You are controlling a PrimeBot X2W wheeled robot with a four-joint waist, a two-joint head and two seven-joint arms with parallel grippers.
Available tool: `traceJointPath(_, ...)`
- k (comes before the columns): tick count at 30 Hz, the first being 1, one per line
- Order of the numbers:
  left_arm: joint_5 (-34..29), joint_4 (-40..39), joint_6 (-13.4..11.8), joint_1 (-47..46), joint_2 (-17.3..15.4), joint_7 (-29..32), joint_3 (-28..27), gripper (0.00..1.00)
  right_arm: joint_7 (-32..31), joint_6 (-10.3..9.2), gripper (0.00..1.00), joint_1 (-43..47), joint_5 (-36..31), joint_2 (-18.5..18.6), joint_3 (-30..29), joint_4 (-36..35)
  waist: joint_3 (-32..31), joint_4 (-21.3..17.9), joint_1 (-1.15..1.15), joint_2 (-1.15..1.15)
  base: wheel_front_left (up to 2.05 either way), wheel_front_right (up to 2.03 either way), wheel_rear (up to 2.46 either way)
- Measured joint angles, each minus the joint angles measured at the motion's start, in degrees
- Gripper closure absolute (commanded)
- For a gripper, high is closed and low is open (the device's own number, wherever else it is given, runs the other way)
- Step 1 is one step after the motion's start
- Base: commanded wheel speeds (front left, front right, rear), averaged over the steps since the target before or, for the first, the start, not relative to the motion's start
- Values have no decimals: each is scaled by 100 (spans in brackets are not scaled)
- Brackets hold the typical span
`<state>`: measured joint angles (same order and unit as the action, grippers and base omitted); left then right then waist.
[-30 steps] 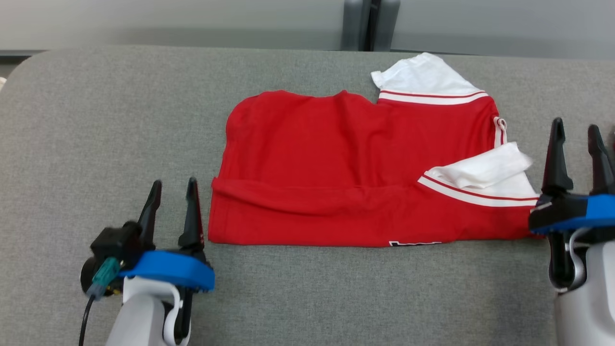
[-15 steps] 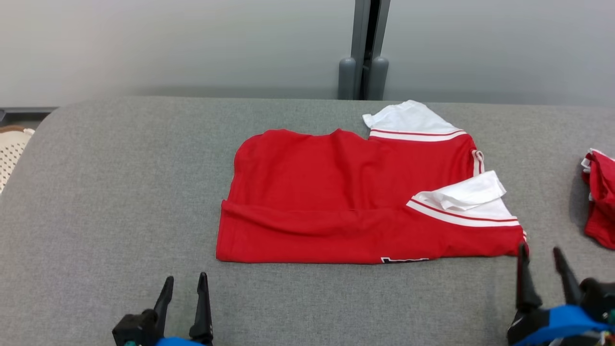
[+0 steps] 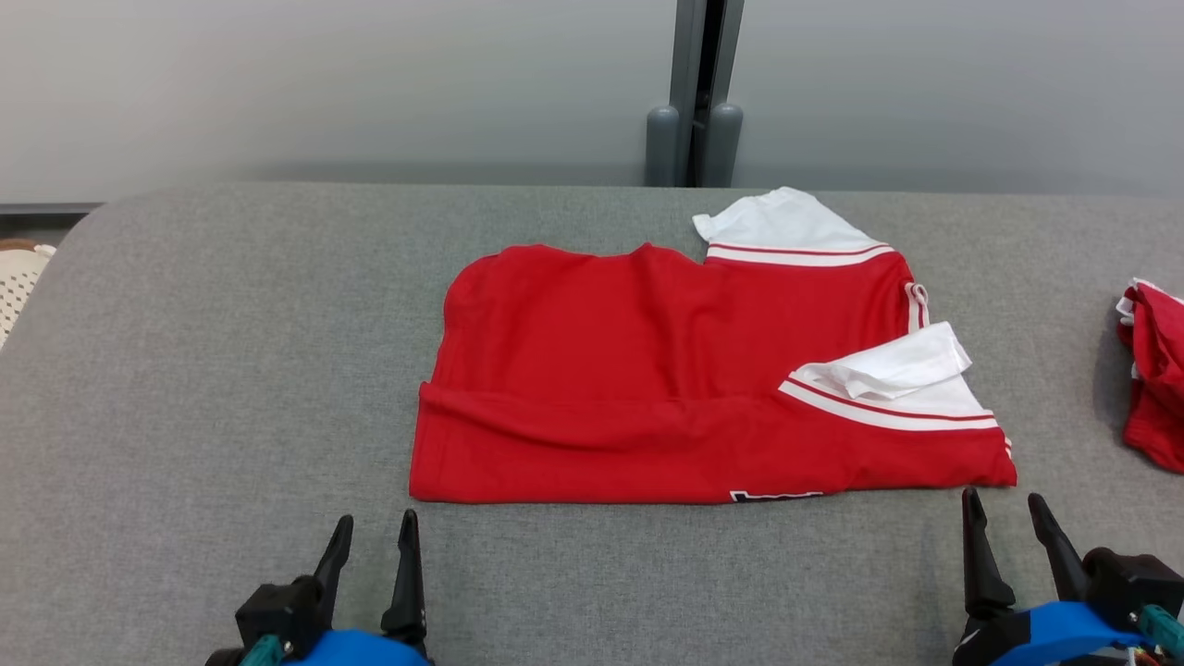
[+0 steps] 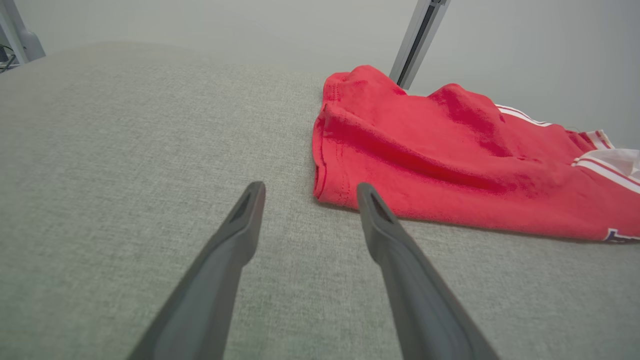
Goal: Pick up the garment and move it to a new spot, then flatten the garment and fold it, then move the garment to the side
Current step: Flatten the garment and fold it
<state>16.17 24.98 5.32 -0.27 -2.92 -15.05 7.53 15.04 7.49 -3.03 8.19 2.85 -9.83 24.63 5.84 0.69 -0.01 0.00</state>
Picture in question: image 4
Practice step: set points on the red garment with white stripes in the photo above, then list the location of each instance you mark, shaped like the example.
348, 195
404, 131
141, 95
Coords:
425, 150

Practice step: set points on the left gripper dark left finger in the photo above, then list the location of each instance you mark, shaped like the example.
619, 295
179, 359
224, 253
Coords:
210, 290

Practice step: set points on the grey rounded post foot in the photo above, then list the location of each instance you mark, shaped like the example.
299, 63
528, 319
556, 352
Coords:
22, 40

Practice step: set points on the grey fabric sofa surface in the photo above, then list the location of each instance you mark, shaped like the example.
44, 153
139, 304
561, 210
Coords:
125, 150

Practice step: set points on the grey metal partition post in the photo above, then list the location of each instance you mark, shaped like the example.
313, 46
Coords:
417, 40

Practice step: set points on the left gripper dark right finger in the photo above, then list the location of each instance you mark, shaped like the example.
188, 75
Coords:
425, 305

